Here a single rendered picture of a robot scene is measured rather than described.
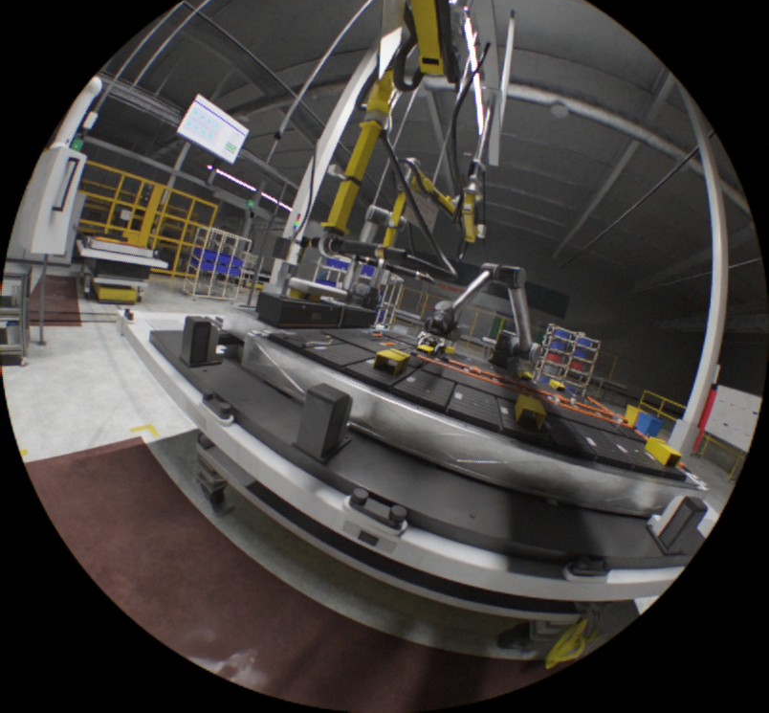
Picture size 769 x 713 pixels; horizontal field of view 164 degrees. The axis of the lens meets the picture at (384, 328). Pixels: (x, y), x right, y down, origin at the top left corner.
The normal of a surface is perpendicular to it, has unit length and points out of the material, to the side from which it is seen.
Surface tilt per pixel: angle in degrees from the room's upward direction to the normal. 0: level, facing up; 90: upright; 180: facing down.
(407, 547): 90
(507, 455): 90
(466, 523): 0
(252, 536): 0
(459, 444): 90
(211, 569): 0
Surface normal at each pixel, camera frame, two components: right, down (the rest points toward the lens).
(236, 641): 0.29, -0.95
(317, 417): -0.34, 0.00
